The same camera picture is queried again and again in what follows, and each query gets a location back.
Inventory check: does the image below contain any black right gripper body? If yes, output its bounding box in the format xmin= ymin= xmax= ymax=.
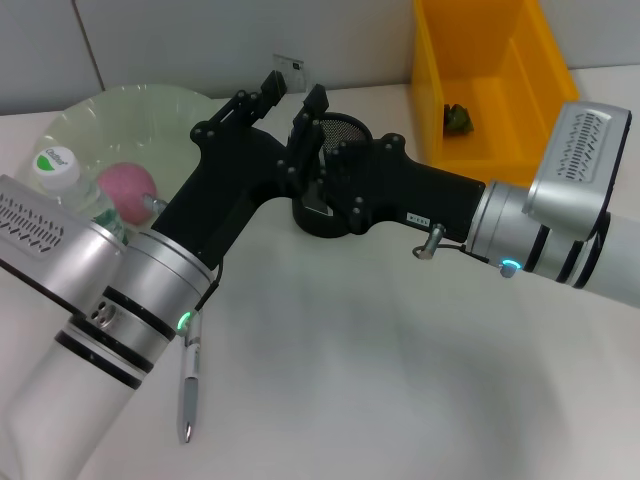
xmin=348 ymin=131 xmax=487 ymax=243

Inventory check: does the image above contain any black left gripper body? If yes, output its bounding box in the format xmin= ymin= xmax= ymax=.
xmin=149 ymin=119 xmax=295 ymax=269

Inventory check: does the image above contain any transparent plastic ruler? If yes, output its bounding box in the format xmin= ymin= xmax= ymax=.
xmin=272 ymin=52 xmax=335 ymax=217

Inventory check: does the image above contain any green plastic wrapper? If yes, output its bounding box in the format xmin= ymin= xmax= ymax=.
xmin=443 ymin=102 xmax=475 ymax=135

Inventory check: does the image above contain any pink peach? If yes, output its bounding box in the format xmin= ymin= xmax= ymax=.
xmin=97 ymin=162 xmax=157 ymax=225

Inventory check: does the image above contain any clear green-label water bottle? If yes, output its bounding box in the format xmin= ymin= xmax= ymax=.
xmin=32 ymin=145 xmax=127 ymax=247

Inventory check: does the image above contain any silver ballpoint pen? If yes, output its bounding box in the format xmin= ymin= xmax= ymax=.
xmin=178 ymin=309 xmax=204 ymax=445

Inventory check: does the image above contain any black mesh pen holder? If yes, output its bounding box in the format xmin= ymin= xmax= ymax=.
xmin=290 ymin=112 xmax=375 ymax=240

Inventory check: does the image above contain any pale green wavy glass plate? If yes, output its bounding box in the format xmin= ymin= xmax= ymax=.
xmin=37 ymin=84 xmax=226 ymax=226

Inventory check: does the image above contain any yellow plastic bin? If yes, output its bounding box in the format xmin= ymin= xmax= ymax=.
xmin=412 ymin=0 xmax=581 ymax=176

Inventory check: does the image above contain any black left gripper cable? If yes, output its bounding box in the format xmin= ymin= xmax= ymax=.
xmin=142 ymin=193 xmax=227 ymax=315

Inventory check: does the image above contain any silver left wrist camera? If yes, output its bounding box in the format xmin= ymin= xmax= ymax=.
xmin=0 ymin=174 xmax=129 ymax=321

